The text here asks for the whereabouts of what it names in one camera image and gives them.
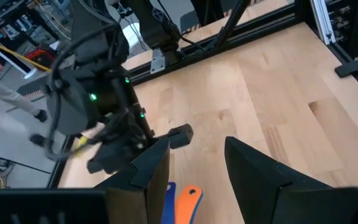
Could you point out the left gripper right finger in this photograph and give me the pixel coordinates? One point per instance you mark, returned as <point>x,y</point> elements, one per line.
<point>253,186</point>

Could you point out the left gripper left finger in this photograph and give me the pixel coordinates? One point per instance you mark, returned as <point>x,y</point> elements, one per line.
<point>148,186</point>

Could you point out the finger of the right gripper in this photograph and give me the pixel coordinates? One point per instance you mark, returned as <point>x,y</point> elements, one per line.
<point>110,161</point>

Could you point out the dark blue measuring cup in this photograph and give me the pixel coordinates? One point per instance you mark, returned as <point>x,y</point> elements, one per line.
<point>169,205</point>

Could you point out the orange measuring cup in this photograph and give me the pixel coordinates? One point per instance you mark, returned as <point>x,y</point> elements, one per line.
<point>185,208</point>

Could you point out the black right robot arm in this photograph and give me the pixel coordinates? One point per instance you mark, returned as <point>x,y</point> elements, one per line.
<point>89,62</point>

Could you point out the small yellow tag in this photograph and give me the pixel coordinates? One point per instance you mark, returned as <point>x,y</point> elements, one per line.
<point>82,144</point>

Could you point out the person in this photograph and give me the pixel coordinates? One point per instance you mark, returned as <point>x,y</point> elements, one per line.
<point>5,93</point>

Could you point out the silver aluminium extrusion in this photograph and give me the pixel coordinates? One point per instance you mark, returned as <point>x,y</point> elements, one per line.
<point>322,21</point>

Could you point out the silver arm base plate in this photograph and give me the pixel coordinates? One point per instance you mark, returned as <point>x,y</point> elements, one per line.
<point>158,60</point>

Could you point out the black frame clamp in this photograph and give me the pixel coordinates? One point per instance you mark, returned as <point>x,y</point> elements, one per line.
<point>353,68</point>

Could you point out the black aluminium table frame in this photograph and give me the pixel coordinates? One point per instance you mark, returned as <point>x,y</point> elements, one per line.
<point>259,28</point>

